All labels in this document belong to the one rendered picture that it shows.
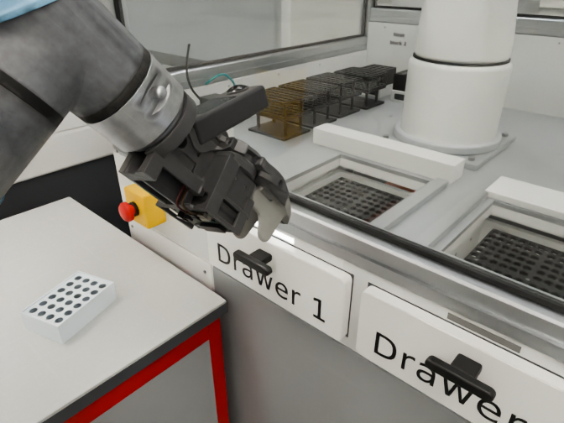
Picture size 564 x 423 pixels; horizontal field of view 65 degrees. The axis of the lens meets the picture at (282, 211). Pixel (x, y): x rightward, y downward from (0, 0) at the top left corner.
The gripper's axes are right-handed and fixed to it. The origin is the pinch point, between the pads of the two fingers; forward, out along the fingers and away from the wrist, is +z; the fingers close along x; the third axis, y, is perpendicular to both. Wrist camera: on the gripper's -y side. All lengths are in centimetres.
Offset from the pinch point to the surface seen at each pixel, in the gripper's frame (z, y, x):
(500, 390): 17.9, 10.7, 22.9
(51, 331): 3.3, 22.9, -38.6
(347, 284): 13.3, 3.4, 3.8
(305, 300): 17.1, 5.9, -4.0
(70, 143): 11, -21, -88
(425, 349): 16.8, 8.5, 14.6
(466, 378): 13.6, 11.1, 20.3
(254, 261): 10.1, 3.5, -10.0
